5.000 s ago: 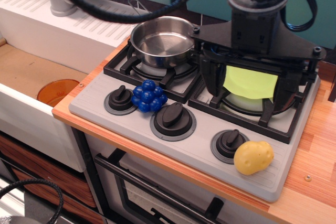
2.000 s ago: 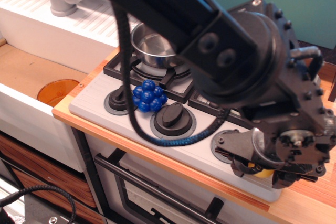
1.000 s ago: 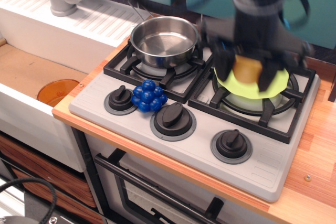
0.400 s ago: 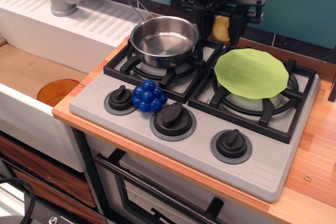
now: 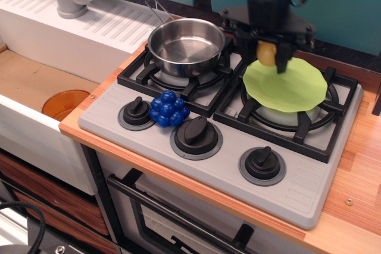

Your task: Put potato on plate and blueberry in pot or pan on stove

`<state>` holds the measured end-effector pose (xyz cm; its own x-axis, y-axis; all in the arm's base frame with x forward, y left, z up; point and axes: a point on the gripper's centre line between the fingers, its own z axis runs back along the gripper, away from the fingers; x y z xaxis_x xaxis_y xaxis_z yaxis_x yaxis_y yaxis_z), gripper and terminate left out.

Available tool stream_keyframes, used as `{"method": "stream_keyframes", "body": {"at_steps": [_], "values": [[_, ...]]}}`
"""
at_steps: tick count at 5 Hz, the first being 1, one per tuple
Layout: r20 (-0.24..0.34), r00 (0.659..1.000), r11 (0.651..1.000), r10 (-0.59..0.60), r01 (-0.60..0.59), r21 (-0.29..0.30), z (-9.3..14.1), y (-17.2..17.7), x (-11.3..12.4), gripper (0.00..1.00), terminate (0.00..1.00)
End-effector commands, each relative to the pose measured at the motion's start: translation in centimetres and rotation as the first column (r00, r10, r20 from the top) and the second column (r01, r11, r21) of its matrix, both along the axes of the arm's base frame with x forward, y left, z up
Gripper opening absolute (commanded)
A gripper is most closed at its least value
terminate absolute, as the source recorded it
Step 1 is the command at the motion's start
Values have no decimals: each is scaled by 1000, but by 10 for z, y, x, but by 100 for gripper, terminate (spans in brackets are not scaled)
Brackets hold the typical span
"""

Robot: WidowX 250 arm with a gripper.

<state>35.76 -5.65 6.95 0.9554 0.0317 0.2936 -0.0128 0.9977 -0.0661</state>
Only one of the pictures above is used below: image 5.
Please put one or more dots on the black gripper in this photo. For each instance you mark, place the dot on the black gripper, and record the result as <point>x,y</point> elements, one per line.
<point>288,32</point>

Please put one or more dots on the yellow toy potato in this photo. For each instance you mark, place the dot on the yellow toy potato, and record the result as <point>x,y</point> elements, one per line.
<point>266,53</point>

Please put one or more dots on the blue toy blueberry cluster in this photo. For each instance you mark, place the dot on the blue toy blueberry cluster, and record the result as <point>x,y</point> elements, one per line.
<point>168,110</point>

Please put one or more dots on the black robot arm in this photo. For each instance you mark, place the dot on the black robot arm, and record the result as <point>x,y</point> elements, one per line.
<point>272,7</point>

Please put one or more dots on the light green plastic plate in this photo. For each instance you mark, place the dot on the light green plastic plate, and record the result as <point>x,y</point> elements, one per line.
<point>300,88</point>

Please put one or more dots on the stainless steel pot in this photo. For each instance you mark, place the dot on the stainless steel pot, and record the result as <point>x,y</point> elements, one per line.
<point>186,47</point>

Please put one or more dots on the grey toy stove top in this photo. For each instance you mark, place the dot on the grey toy stove top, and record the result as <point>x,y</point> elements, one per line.
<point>298,198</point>

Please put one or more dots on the black middle stove knob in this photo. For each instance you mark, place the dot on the black middle stove knob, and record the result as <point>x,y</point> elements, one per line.
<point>196,139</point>

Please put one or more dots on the black stove knob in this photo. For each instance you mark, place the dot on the black stove knob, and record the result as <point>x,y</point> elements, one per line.
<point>134,116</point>
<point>196,139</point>
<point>262,166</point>

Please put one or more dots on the black right stove knob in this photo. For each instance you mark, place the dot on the black right stove knob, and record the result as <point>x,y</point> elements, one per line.
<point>262,166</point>

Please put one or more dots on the black left stove knob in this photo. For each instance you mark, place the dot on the black left stove knob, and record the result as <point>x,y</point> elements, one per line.
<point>134,116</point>

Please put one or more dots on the black left burner grate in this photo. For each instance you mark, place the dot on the black left burner grate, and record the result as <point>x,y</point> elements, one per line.
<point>202,94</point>

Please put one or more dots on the black burner grate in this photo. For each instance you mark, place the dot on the black burner grate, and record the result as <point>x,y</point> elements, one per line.
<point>202,94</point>
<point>319,133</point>

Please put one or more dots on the black right burner grate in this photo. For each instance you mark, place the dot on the black right burner grate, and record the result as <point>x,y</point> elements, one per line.
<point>319,133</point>

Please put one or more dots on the orange plastic cup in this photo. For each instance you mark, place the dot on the orange plastic cup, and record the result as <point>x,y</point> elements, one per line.
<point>63,103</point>

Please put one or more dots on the white toy sink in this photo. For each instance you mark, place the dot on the white toy sink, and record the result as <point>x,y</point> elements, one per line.
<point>43,54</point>

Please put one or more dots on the wooden drawer fronts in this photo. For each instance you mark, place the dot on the wooden drawer fronts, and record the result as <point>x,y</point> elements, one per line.
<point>71,212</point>

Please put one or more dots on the oven door with black handle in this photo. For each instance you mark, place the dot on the oven door with black handle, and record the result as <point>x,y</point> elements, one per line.
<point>170,221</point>

